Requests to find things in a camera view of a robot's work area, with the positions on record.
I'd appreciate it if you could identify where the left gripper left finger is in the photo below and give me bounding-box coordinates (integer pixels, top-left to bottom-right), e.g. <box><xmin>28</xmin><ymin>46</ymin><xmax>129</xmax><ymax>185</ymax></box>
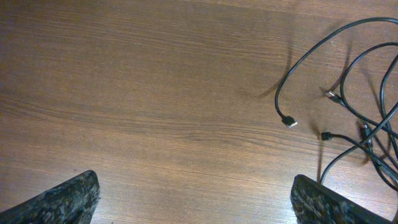
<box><xmin>1</xmin><ymin>170</ymin><xmax>100</xmax><ymax>224</ymax></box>

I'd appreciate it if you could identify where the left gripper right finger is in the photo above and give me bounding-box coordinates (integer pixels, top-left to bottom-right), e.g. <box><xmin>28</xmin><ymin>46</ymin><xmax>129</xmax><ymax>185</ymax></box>
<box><xmin>290</xmin><ymin>174</ymin><xmax>391</xmax><ymax>224</ymax></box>

